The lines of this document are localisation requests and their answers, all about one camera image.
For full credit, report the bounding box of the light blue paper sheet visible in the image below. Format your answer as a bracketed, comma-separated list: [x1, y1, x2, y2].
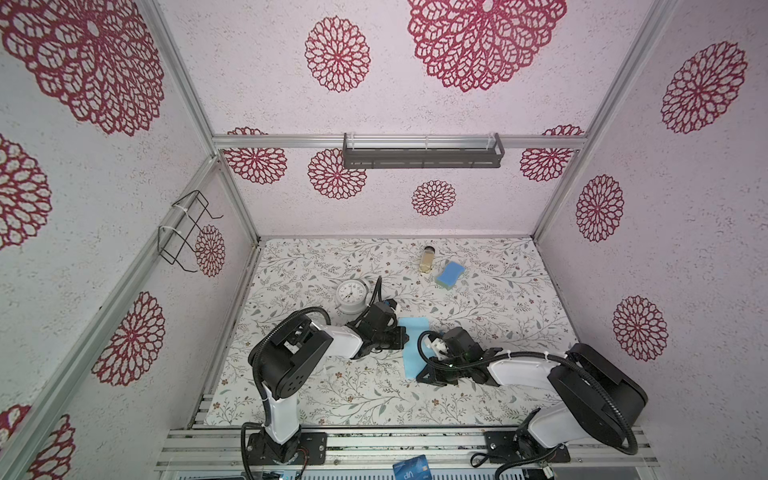
[399, 317, 429, 380]

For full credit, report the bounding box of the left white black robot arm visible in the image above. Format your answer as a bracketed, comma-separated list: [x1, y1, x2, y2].
[248, 300, 409, 447]

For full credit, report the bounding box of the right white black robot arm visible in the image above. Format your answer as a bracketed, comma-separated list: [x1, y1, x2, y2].
[416, 327, 648, 455]

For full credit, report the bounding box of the white alarm clock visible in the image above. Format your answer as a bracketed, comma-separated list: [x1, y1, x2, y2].
[335, 279, 370, 315]

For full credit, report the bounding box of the blue green sponge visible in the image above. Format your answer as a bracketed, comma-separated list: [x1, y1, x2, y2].
[435, 261, 466, 289]

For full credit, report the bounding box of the small yellow liquid jar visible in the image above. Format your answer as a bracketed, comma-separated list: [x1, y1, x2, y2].
[419, 246, 435, 274]

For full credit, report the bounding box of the blue card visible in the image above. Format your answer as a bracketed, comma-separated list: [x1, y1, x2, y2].
[392, 455, 433, 480]

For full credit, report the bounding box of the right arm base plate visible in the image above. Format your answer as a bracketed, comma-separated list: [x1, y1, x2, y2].
[484, 430, 571, 464]

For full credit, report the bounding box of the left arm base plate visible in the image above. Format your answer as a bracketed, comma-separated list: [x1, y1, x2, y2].
[241, 429, 328, 467]

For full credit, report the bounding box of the black wall shelf rack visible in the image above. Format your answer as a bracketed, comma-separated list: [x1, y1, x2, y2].
[342, 134, 506, 170]

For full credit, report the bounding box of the black wire wall basket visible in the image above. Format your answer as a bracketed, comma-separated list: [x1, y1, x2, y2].
[156, 189, 223, 274]

